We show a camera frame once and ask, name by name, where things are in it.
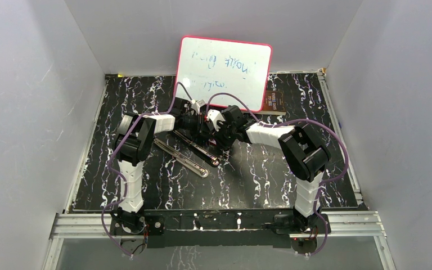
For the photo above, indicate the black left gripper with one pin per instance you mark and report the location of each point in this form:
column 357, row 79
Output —
column 197, row 133

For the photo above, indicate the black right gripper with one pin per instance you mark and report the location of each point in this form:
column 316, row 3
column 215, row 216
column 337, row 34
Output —
column 220, row 141

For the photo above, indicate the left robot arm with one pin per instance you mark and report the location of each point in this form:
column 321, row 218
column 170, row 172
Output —
column 135, row 137

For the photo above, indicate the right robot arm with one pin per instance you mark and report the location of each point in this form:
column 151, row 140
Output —
column 304, row 153

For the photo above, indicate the brown Three Days book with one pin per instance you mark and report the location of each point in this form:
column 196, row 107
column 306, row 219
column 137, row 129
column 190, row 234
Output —
column 273, row 103

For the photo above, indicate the pink framed whiteboard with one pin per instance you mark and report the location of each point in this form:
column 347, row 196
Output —
column 218, row 70

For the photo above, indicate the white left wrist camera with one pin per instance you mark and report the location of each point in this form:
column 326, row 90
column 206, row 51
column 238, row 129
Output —
column 196, row 105

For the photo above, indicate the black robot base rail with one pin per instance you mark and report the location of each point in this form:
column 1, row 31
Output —
column 233, row 227

